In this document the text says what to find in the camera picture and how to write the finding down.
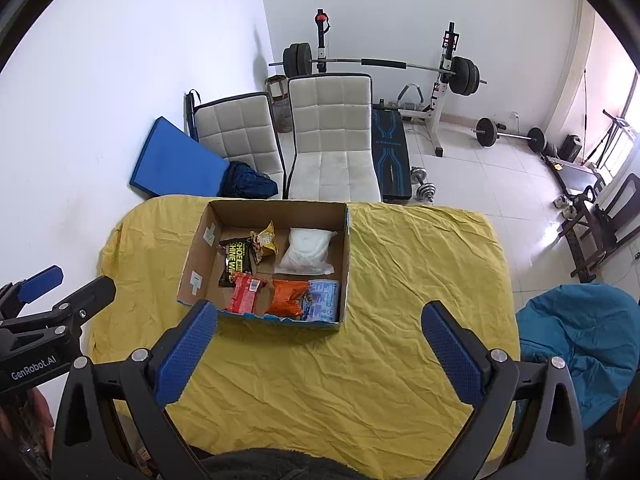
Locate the dark wooden chair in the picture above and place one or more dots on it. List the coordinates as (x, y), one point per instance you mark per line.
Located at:
(620, 210)

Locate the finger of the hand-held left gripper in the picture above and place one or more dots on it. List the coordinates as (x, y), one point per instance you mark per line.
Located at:
(92, 295)
(42, 280)

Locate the blue beanbag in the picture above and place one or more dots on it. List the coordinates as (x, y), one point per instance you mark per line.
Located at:
(575, 335)

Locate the person's left hand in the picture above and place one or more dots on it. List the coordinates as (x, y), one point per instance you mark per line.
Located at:
(37, 410)

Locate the short barbell with black plates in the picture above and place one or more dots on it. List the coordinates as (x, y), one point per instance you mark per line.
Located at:
(485, 132)

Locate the stack of black weight plates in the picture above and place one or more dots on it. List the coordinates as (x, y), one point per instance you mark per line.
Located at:
(551, 149)

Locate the black exercise stand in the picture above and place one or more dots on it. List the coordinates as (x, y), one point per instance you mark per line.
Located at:
(620, 135)

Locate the brown wooden stool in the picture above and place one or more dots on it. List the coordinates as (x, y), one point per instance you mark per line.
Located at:
(277, 92)

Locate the yellow tablecloth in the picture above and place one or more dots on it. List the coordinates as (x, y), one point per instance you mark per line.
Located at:
(350, 385)

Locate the pair of white shoes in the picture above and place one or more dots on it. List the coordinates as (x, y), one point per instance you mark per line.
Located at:
(565, 206)

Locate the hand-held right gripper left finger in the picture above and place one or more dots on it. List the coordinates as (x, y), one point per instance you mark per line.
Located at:
(185, 355)

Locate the red snack packet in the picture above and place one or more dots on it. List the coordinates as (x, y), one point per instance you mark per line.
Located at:
(245, 296)

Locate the low white padded chair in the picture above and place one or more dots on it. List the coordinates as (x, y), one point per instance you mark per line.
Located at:
(235, 130)

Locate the black and blue weight bench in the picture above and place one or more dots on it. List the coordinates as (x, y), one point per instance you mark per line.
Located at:
(390, 155)

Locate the white plastic bag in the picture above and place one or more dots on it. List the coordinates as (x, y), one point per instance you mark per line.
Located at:
(305, 252)

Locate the black and yellow packet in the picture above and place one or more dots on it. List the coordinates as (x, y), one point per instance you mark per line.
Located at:
(235, 260)

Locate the tall white padded chair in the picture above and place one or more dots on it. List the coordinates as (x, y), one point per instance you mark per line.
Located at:
(332, 125)

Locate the long barbell with black plates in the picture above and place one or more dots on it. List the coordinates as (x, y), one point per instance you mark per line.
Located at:
(382, 63)

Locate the yellow pizza print packet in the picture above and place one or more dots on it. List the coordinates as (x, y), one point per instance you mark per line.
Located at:
(267, 242)

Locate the dark blue bag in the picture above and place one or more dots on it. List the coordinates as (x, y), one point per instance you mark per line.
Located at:
(247, 180)

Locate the cardboard box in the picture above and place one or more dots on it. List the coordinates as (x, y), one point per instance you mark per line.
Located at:
(200, 245)

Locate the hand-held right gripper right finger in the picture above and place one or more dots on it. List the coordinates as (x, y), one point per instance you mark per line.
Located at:
(452, 355)

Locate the dark low bench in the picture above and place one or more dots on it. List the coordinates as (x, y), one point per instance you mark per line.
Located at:
(575, 175)

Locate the black speaker box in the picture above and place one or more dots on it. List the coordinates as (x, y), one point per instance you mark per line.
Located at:
(571, 147)

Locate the blue foam mat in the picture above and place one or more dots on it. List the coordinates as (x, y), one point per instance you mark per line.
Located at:
(170, 162)

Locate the light blue tissue packet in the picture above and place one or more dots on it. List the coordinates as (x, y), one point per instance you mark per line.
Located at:
(325, 301)

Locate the chrome dumbbell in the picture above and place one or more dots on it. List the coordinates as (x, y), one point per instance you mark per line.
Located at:
(426, 192)
(419, 174)

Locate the dark fleece garment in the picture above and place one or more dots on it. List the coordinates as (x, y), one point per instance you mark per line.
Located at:
(280, 465)

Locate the white barbell rack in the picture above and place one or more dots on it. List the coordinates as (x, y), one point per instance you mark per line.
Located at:
(442, 95)

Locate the orange snack packet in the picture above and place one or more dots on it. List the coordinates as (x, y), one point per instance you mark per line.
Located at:
(287, 299)

